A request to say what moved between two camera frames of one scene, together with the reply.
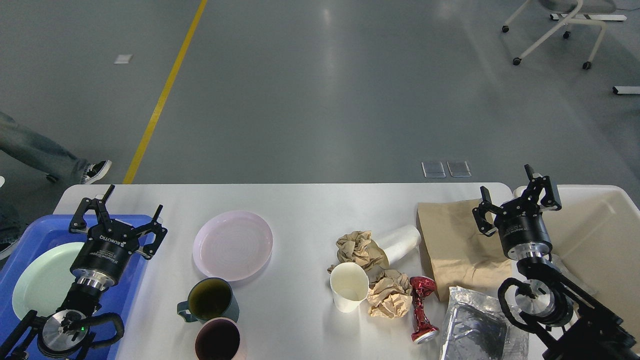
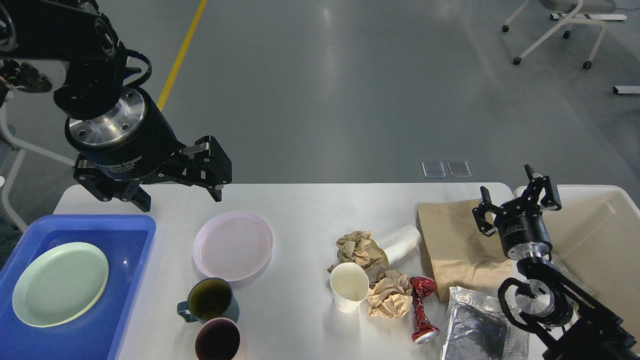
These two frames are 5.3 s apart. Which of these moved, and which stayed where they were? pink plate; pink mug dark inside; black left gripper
Moved: black left gripper
Stayed: pink plate; pink mug dark inside
